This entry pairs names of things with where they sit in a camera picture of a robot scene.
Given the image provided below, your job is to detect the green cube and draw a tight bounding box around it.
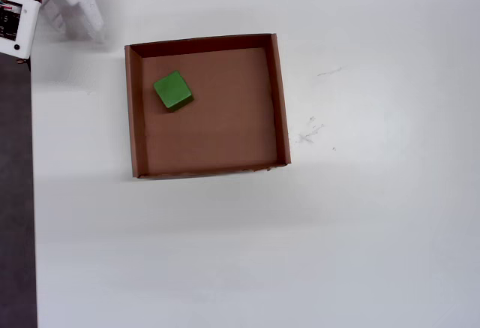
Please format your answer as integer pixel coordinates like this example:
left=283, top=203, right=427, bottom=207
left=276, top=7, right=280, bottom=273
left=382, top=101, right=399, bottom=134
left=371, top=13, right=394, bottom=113
left=152, top=71, right=195, bottom=113

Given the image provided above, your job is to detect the brown cardboard box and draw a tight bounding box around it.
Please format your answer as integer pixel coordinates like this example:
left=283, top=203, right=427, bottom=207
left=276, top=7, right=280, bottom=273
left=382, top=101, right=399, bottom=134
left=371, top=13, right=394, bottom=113
left=124, top=33, right=293, bottom=181

